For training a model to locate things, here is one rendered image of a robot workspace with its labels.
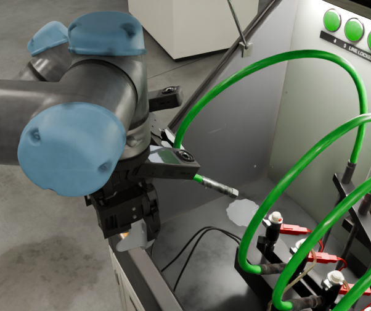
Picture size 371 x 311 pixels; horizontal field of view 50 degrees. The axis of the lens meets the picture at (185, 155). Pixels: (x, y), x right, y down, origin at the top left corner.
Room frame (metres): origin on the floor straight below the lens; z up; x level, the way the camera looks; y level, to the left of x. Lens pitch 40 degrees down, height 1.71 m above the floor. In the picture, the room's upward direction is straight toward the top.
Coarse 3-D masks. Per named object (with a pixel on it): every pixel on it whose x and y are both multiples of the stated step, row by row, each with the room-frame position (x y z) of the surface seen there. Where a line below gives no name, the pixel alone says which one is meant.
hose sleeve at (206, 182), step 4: (204, 176) 0.59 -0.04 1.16; (204, 180) 0.58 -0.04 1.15; (208, 180) 0.59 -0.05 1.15; (212, 180) 0.59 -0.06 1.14; (200, 184) 0.58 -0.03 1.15; (204, 184) 0.58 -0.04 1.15; (208, 184) 0.58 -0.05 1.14; (212, 184) 0.59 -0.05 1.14; (216, 184) 0.59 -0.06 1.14; (220, 184) 0.59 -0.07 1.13; (212, 188) 0.58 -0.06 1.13; (216, 188) 0.58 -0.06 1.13; (220, 188) 0.59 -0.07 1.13; (224, 188) 0.59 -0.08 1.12; (228, 188) 0.59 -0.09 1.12; (220, 192) 0.59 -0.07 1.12; (224, 192) 0.59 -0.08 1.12; (228, 192) 0.59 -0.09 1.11
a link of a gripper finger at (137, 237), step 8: (136, 224) 0.36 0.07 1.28; (144, 224) 0.36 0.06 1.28; (136, 232) 0.36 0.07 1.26; (144, 232) 0.37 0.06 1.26; (128, 240) 0.36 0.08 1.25; (136, 240) 0.36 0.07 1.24; (144, 240) 0.37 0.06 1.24; (152, 240) 0.36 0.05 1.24; (120, 248) 0.35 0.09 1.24; (128, 248) 0.36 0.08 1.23; (144, 248) 0.37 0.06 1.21
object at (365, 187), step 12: (360, 192) 0.37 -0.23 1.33; (348, 204) 0.36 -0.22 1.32; (336, 216) 0.35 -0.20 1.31; (324, 228) 0.35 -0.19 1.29; (312, 240) 0.34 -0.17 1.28; (300, 252) 0.33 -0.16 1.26; (288, 264) 0.33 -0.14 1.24; (288, 276) 0.32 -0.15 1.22; (276, 288) 0.32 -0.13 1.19; (276, 300) 0.31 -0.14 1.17; (288, 300) 0.35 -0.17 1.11; (300, 300) 0.36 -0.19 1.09; (312, 300) 0.37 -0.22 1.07
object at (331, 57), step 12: (264, 60) 0.60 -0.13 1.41; (276, 60) 0.60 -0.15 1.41; (336, 60) 0.61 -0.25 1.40; (240, 72) 0.59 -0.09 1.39; (252, 72) 0.59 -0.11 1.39; (348, 72) 0.62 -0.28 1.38; (228, 84) 0.59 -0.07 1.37; (360, 84) 0.62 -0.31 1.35; (204, 96) 0.59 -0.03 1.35; (360, 96) 0.63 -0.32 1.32; (192, 108) 0.59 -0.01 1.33; (360, 108) 0.63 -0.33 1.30; (180, 132) 0.58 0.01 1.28; (360, 132) 0.63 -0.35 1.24; (180, 144) 0.58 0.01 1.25; (360, 144) 0.63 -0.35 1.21
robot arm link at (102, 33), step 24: (72, 24) 0.37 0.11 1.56; (96, 24) 0.37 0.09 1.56; (120, 24) 0.37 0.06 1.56; (72, 48) 0.36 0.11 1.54; (96, 48) 0.34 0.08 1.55; (120, 48) 0.35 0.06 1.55; (144, 48) 0.38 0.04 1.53; (144, 72) 0.37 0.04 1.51; (144, 96) 0.37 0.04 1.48; (144, 120) 0.36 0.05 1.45
